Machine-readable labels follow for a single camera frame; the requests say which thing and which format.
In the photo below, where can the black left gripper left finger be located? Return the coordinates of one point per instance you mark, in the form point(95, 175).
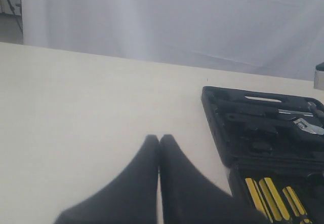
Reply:
point(130, 198)

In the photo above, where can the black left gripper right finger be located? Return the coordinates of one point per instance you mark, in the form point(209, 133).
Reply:
point(189, 197)

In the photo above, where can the black plastic tool case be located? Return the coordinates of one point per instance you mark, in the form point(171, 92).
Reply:
point(289, 156)

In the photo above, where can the large yellow black screwdriver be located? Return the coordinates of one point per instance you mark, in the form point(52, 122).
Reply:
point(257, 198)

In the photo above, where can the middle yellow black screwdriver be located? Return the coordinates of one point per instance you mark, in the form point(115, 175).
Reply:
point(276, 205)

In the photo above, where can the small yellow black screwdriver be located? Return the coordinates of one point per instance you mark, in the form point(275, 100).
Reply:
point(296, 205)

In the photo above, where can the black tripod stand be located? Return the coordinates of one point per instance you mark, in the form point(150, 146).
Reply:
point(14, 14)

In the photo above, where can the claw hammer black handle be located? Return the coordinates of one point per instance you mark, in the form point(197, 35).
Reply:
point(264, 111)

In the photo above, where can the adjustable wrench black handle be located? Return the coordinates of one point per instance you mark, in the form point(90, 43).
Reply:
point(299, 123)

